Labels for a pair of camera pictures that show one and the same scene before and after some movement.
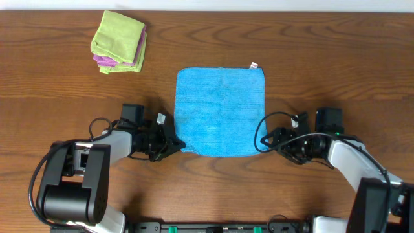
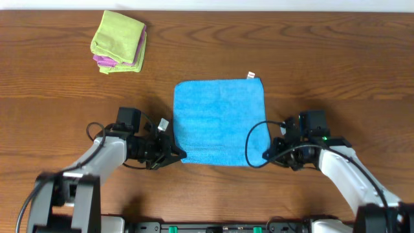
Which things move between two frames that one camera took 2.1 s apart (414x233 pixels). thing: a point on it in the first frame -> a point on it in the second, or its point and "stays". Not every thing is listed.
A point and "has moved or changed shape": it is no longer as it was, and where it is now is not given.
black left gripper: x=160 y=140 -> x=163 y=148
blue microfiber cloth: x=217 y=110 has moved or changed shape
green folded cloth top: x=118 y=37 stays
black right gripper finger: x=275 y=140 -> x=269 y=155
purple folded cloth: x=103 y=61 stays
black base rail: x=217 y=227 stays
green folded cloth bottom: x=136 y=67 stays
